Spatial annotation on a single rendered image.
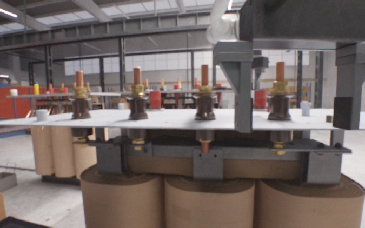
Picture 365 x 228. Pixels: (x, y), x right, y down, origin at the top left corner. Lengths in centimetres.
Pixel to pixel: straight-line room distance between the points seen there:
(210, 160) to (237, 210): 23
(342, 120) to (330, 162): 58
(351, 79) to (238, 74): 14
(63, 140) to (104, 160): 247
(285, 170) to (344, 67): 68
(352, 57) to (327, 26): 5
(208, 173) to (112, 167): 43
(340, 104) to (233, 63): 15
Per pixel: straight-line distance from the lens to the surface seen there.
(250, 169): 88
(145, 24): 980
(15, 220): 120
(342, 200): 90
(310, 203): 85
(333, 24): 26
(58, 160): 346
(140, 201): 89
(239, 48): 21
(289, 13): 24
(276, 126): 59
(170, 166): 88
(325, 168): 86
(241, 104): 21
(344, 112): 29
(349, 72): 29
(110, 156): 87
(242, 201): 81
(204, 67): 68
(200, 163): 75
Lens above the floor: 145
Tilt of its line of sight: 5 degrees down
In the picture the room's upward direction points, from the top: 1 degrees counter-clockwise
